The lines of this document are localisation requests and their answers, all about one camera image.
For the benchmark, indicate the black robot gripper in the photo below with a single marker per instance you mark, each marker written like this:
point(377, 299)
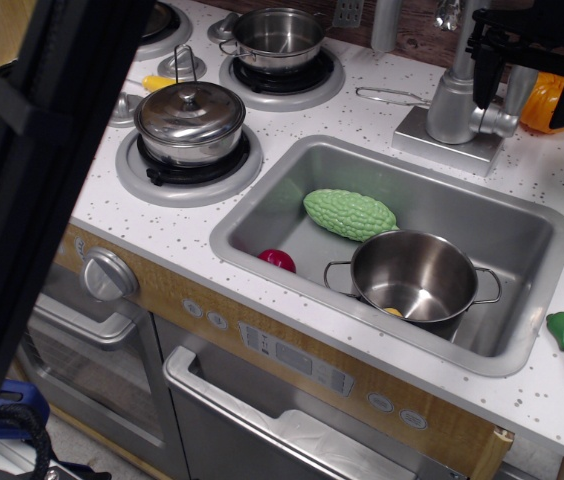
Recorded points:
point(531, 37)

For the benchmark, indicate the orange toy pumpkin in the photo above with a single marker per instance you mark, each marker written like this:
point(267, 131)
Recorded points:
point(542, 102)

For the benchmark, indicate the silver toy faucet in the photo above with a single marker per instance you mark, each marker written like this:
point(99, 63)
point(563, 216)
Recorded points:
point(441, 133)

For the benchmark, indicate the silver spatula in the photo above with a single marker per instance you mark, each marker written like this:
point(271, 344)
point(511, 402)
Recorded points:
point(348, 13)

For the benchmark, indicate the green toy bitter melon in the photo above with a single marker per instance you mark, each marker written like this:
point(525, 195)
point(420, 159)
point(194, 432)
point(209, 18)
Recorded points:
point(349, 214)

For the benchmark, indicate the steel pot in sink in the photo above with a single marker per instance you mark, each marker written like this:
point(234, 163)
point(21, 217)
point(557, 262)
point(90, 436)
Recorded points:
point(419, 278)

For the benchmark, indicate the open steel pot on burner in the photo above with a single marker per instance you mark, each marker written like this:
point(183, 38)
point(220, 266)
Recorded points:
point(275, 41)

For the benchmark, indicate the back right stove burner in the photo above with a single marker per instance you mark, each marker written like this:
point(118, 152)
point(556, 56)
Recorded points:
point(309, 87)

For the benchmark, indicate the grey toy sink basin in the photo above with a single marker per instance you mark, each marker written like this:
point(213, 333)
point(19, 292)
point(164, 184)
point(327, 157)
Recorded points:
point(522, 242)

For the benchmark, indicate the silver stove knob back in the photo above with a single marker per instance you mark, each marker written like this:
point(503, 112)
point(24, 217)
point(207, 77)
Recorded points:
point(222, 30)

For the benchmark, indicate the silver stove knob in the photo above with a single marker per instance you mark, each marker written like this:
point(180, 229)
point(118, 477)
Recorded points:
point(123, 112)
point(222, 30)
point(182, 65)

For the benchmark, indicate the red toy fruit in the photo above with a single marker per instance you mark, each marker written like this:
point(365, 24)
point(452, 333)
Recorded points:
point(278, 258)

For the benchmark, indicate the lidded steel pot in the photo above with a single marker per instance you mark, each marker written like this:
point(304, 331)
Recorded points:
point(190, 124)

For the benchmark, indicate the silver stove knob centre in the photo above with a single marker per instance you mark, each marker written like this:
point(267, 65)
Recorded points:
point(182, 65)

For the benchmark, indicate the back left stove burner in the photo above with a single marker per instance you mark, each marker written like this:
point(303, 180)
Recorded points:
point(167, 27)

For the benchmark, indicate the front right stove burner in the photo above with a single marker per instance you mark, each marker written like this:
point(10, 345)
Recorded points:
point(186, 187)

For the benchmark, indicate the yellow toy corn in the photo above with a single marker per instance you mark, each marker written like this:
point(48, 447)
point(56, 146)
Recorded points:
point(152, 83)

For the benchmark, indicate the silver stove knob left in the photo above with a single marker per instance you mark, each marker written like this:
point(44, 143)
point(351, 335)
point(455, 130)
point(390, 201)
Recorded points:
point(123, 112)

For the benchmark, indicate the toy dishwasher door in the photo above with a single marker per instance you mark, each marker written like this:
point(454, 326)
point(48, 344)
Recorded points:
point(237, 421)

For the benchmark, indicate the silver oven knob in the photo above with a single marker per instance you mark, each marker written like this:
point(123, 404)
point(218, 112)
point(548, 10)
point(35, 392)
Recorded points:
point(106, 277)

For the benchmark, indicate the toy oven door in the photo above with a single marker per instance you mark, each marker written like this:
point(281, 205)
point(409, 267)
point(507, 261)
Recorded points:
point(99, 365)

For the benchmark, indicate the blue clamp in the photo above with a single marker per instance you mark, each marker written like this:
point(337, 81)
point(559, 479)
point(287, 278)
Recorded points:
point(24, 411)

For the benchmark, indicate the silver faucet lever handle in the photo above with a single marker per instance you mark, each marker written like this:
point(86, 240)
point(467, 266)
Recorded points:
point(502, 120)

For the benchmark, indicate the metal wire whisk handle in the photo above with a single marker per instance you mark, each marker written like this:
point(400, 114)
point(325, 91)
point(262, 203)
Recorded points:
point(391, 96)

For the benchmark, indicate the grey cylinder post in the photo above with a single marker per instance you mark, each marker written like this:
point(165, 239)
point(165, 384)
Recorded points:
point(385, 25)

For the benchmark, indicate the black camera mount frame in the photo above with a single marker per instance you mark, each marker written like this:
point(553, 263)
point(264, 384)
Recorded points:
point(54, 108)

